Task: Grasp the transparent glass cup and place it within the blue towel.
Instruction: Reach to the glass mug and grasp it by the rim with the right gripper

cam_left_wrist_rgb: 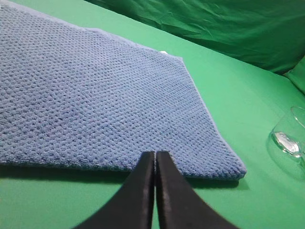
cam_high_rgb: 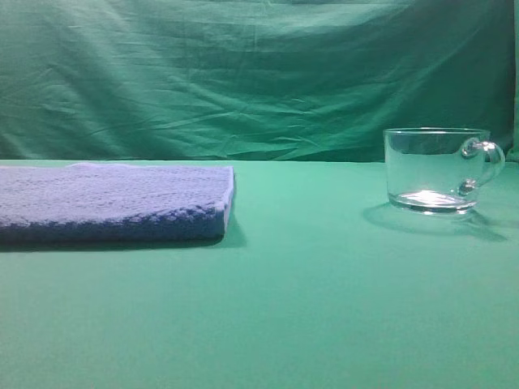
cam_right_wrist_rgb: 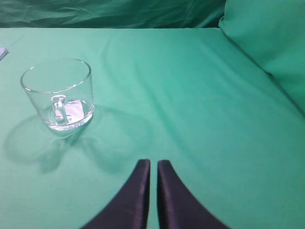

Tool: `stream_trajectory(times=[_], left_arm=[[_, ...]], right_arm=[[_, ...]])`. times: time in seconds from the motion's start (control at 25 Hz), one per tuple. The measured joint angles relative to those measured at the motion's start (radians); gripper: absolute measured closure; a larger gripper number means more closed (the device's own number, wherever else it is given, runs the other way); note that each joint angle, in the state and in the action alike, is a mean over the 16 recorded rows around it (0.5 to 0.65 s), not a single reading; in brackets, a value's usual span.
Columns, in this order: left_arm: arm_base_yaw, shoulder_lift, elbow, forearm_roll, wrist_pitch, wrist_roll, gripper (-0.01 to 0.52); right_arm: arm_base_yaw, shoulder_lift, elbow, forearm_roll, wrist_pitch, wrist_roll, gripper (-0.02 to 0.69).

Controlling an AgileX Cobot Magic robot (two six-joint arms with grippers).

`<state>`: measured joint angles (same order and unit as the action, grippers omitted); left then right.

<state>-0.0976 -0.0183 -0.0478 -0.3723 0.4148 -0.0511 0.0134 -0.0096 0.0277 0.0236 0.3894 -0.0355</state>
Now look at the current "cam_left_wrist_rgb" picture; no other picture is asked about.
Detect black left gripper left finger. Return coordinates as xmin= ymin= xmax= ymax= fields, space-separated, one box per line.
xmin=76 ymin=152 xmax=154 ymax=229

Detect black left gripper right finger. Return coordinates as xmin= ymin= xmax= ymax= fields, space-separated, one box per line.
xmin=156 ymin=151 xmax=233 ymax=229

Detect transparent glass cup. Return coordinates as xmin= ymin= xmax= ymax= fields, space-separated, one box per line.
xmin=266 ymin=105 xmax=305 ymax=177

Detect blue folded towel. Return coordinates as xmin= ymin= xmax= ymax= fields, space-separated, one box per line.
xmin=0 ymin=0 xmax=246 ymax=180

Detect green backdrop cloth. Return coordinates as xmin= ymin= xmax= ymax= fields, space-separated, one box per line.
xmin=88 ymin=0 xmax=305 ymax=91

